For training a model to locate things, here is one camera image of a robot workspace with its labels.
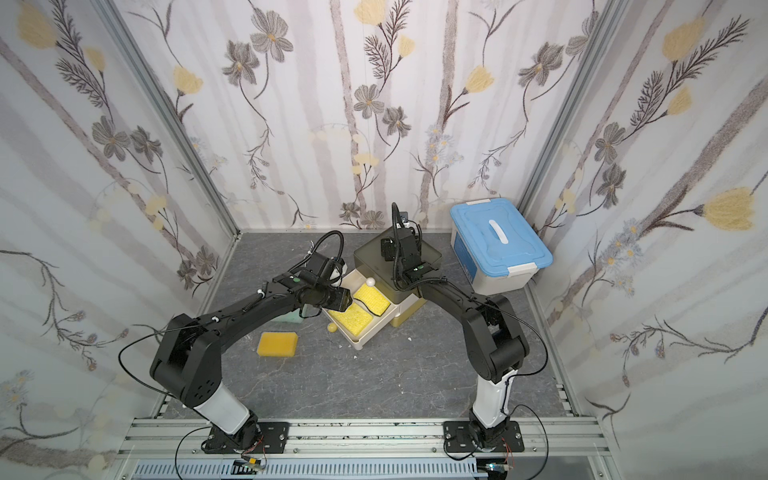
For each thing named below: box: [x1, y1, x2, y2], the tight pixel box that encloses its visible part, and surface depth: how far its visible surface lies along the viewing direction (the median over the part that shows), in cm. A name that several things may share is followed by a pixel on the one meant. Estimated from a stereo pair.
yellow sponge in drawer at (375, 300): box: [353, 283, 391, 316], surface depth 91 cm
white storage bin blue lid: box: [450, 198, 554, 296], surface depth 97 cm
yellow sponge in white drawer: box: [328, 302, 373, 337], surface depth 88 cm
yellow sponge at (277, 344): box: [256, 332, 299, 357], surface depth 90 cm
